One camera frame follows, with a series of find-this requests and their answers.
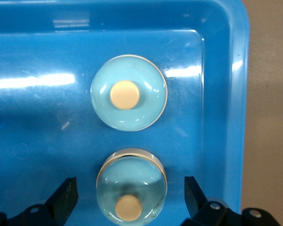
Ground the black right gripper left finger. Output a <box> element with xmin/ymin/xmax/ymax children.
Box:
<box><xmin>0</xmin><ymin>177</ymin><xmax>79</xmax><ymax>226</ymax></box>

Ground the light blue call bell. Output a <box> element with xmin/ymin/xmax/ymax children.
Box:
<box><xmin>95</xmin><ymin>148</ymin><xmax>168</xmax><ymax>226</ymax></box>
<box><xmin>90</xmin><ymin>54</ymin><xmax>168</xmax><ymax>132</ymax></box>

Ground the blue plastic tray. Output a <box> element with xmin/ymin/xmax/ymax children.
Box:
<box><xmin>0</xmin><ymin>0</ymin><xmax>251</xmax><ymax>226</ymax></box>

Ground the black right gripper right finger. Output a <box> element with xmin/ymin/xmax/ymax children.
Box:
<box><xmin>179</xmin><ymin>175</ymin><xmax>281</xmax><ymax>226</ymax></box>

